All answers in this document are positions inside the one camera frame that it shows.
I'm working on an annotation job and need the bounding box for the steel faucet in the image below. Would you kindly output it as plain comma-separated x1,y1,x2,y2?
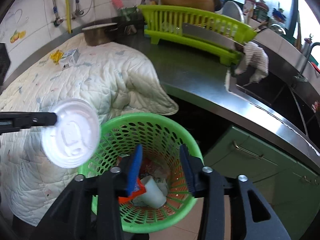
294,41,320,83

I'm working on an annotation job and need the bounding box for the white plastic cup lid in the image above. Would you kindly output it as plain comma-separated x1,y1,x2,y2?
41,99,100,168

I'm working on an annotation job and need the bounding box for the blue and white milk carton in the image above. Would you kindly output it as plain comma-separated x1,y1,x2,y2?
61,48,80,64

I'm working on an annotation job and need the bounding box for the metal cabinet handle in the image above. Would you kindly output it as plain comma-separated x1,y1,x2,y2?
232,140,264,159

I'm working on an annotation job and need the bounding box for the yellow snack wrapper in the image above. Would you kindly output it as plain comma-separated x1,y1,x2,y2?
49,50,63,65

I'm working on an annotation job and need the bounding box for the white quilted blanket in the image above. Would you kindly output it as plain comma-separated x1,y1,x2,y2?
0,34,179,227

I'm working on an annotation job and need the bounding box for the white plate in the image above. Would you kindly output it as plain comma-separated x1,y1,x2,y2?
221,0,245,23

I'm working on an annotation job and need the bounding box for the white rag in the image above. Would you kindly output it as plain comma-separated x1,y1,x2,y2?
235,41,269,84

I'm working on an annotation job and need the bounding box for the steel sink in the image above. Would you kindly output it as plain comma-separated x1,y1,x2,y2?
225,42,320,155

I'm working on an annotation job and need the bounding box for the steel cleaver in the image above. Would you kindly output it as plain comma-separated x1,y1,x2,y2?
182,22,238,51

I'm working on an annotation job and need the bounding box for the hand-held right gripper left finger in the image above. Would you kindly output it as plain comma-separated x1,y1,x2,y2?
30,144,143,240

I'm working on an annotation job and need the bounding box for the green plastic basket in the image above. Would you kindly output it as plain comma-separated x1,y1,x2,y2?
77,112,204,233

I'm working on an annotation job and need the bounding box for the yellow gas hose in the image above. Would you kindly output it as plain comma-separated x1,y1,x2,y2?
64,0,73,34

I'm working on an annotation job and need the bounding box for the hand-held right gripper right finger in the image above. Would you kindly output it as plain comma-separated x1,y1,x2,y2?
179,144,292,240

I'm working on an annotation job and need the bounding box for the green dish rack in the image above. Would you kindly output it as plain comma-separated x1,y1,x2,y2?
137,4,257,67

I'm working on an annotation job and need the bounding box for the window with stickers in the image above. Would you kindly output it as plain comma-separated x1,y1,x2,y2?
220,0,303,34

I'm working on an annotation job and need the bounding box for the green cabinet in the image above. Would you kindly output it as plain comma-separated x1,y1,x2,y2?
204,125,320,240

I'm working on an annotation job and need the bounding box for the metal pot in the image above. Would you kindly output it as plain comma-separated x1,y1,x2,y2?
82,22,145,46

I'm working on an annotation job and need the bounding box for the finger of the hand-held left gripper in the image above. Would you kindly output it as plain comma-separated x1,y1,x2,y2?
0,112,58,135

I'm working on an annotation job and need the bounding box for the orange snack wrapper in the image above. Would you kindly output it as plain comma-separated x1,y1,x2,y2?
118,177,147,204

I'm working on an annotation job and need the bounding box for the white paper cup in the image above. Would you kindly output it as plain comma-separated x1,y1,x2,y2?
136,175,168,208

